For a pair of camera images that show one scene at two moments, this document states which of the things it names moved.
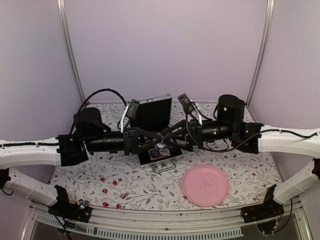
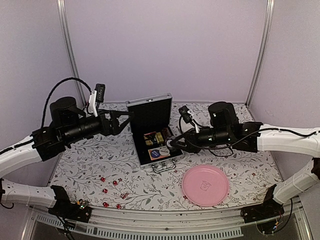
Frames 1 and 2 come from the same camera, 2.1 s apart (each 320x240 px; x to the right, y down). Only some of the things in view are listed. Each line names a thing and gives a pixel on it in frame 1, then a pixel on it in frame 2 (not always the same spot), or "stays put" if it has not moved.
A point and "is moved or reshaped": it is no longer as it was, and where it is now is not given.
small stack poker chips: x=161 y=145 is moved or reshaped
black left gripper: x=129 y=135 → x=108 y=130
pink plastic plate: x=205 y=185 stays put
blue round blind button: x=155 y=153 stays put
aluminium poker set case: x=155 y=113 stays put
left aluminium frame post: x=62 y=13 stays put
